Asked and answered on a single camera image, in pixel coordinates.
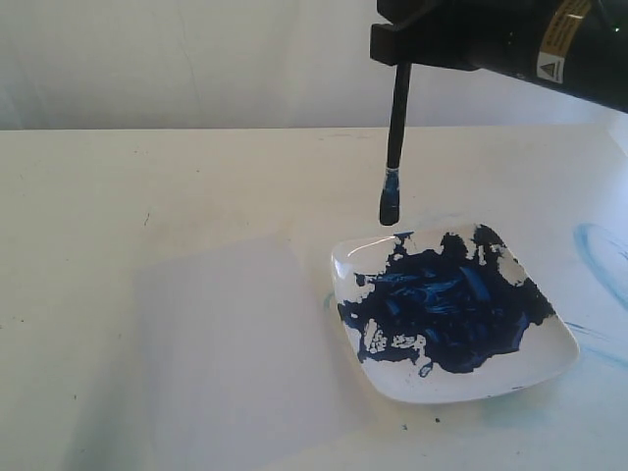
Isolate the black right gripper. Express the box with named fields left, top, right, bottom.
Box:
left=370, top=0, right=627, bottom=112

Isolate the dark blue paintbrush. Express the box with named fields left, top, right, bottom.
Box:
left=379, top=63, right=412, bottom=227

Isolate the white square paint plate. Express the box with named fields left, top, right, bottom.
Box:
left=331, top=224, right=580, bottom=404

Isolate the white paper sheet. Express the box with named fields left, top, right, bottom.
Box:
left=134, top=236, right=372, bottom=470

